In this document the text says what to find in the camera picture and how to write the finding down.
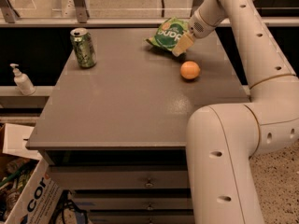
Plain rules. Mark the grey drawer cabinet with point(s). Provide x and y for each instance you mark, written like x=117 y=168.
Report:
x=115 y=134

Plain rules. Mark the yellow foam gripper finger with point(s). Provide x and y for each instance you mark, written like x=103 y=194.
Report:
x=185 y=42

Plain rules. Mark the green rice chip bag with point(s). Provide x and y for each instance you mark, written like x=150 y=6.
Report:
x=168 y=34

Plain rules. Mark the metal railing frame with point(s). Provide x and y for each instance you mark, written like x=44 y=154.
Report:
x=92 y=13

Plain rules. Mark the orange fruit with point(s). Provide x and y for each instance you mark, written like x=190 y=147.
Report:
x=190 y=70

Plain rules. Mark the white cardboard box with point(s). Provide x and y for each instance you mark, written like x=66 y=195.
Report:
x=27 y=190

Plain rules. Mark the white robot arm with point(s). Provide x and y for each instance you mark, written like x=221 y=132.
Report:
x=222 y=138

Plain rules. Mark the white pump bottle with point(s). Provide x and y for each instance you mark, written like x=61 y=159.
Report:
x=22 y=81

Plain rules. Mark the green soda can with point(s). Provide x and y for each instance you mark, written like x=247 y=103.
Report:
x=83 y=47

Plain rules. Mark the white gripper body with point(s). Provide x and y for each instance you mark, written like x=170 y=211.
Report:
x=196 y=26

